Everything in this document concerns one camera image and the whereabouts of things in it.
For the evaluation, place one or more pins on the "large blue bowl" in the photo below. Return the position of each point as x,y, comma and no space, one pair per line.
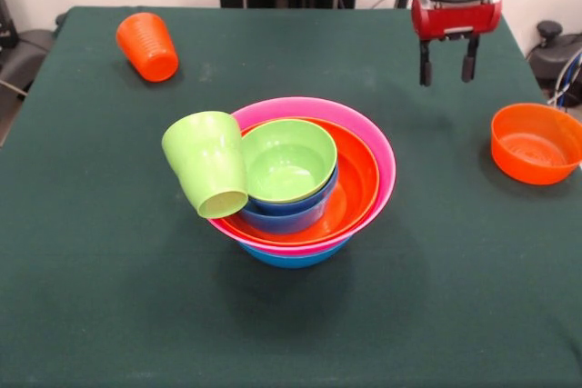
291,261

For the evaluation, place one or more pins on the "large orange bowl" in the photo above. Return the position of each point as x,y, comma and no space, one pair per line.
359,183

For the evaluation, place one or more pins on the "orange cup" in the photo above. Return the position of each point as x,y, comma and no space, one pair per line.
150,47

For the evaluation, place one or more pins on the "small light blue bowl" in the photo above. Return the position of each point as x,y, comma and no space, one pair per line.
286,223

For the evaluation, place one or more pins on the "black equipment box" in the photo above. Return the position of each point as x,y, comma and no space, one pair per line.
7,24

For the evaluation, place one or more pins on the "large pink bowl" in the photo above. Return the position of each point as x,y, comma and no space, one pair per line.
364,120

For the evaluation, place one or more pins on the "small orange bowl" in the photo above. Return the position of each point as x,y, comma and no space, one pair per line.
532,170

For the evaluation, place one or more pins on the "grey wheeled base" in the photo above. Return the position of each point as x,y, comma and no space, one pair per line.
554,56
27,52

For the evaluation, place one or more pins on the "small green bowl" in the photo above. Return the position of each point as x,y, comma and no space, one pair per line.
286,165

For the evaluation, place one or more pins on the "dark green tablecloth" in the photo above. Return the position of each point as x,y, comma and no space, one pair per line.
113,270

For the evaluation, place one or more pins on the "small dark blue bowl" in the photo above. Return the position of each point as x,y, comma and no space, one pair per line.
314,199

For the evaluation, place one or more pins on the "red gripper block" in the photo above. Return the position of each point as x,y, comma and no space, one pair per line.
454,20

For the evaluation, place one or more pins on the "green cup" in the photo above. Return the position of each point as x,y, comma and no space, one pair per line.
209,161

